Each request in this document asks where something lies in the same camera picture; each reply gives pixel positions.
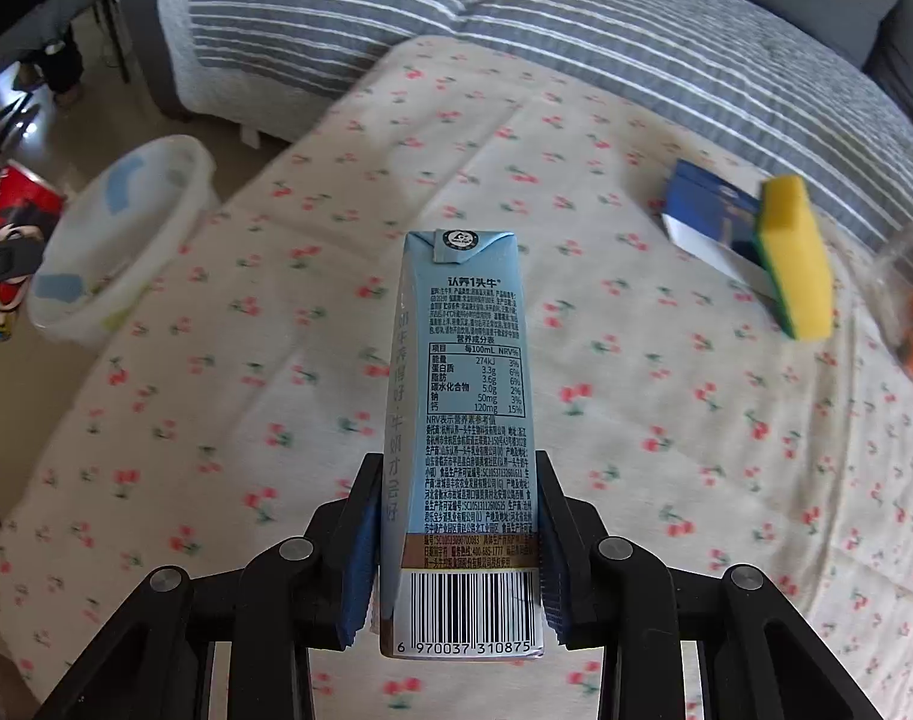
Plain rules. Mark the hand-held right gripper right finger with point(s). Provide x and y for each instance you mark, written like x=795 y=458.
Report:
x=558 y=585

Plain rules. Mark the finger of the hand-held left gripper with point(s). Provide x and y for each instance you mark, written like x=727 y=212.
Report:
x=6 y=259

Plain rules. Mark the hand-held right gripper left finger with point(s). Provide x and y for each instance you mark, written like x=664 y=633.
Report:
x=355 y=577

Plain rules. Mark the red drink can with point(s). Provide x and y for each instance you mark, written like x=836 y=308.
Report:
x=21 y=202

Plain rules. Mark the white plastic trash bin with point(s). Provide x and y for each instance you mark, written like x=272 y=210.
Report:
x=156 y=187

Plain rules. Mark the blue and white milk carton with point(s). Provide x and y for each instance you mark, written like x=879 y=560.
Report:
x=464 y=390

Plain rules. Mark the yellow and green sponge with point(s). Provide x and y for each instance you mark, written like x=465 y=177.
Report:
x=794 y=255

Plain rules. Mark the blue and white cardboard box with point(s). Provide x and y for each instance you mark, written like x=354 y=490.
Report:
x=696 y=202

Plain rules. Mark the glass teapot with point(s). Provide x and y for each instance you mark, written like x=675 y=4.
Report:
x=906 y=262

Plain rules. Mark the blue striped quilt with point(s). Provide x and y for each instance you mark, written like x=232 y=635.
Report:
x=576 y=30

